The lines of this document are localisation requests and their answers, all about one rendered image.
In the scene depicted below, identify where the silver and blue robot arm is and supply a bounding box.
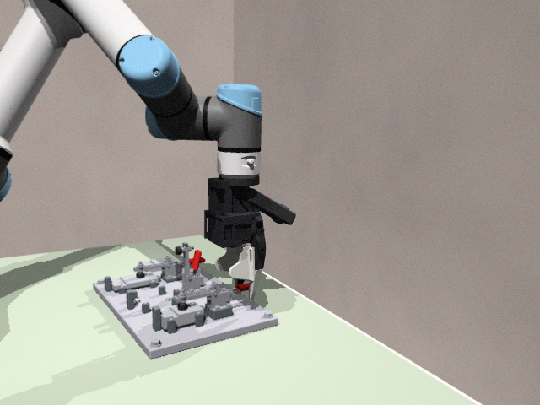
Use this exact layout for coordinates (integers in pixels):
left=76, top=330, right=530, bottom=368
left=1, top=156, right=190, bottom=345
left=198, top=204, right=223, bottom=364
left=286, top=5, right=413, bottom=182
left=0, top=0, right=262, bottom=202

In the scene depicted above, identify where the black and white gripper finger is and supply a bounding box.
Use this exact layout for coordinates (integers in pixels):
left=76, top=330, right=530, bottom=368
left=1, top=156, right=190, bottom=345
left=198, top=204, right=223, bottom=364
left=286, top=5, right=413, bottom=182
left=229, top=224, right=266, bottom=300
left=215, top=246, right=245, bottom=287

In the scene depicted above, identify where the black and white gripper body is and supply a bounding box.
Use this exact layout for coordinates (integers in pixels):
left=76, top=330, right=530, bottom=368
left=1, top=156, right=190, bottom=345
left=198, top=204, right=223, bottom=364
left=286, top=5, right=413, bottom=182
left=204, top=175, right=264, bottom=248

